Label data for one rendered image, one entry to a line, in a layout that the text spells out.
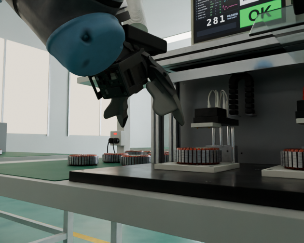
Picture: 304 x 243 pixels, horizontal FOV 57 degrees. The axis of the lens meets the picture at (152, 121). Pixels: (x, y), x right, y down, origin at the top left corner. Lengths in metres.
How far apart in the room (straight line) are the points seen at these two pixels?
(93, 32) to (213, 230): 0.28
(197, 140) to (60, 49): 0.73
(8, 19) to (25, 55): 0.65
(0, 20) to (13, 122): 1.75
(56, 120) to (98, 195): 5.35
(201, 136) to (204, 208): 0.58
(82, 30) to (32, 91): 5.35
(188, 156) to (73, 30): 0.43
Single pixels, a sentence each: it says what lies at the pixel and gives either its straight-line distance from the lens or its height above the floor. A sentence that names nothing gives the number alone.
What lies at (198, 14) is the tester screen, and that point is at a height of 1.22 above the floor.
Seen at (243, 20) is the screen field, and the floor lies 1.16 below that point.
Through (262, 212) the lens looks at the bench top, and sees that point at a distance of 0.38.
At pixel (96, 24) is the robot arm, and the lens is 0.29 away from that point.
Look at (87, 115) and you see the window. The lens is 6.32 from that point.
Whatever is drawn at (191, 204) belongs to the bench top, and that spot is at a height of 0.75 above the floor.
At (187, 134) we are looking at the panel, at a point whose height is 0.86.
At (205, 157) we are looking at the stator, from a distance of 0.64.
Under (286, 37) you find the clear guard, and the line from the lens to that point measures 0.70.
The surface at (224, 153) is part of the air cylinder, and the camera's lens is 0.79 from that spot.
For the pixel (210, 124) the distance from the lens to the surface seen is 0.70.
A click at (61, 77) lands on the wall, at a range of 6.02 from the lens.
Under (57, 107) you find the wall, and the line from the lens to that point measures 5.88.
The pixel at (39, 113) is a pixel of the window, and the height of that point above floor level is 1.38.
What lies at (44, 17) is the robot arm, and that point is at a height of 0.96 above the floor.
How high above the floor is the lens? 0.83
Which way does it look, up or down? 4 degrees up
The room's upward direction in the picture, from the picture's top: straight up
